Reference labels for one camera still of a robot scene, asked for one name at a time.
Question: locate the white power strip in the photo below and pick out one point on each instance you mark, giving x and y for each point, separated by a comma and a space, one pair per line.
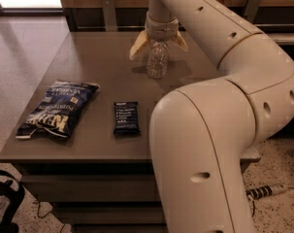
266, 191

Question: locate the horizontal metal rail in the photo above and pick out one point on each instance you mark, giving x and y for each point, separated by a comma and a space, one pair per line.
263, 26

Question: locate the right metal rail bracket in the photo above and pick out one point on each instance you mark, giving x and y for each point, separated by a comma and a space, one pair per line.
250, 9

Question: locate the blue potato chips bag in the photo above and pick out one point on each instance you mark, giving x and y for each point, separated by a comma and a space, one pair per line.
59, 110

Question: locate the dark blue snack bar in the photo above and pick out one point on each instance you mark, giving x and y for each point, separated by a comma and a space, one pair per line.
126, 118

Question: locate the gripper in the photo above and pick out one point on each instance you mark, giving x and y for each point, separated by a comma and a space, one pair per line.
161, 29

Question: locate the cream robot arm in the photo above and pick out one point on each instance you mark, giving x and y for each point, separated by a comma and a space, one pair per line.
198, 132

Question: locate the clear plastic water bottle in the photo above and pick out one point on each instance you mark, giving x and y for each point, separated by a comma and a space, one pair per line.
158, 60

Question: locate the metal rail bracket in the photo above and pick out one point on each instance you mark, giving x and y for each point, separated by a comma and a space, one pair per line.
108, 9
250, 9

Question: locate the black bag with straps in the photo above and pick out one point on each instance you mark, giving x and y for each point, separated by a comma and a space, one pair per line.
11, 195

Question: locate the grey drawer cabinet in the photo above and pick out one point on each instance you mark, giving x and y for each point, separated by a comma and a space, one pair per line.
98, 181

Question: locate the left metal rail bracket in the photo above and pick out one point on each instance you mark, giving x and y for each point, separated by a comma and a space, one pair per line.
108, 9

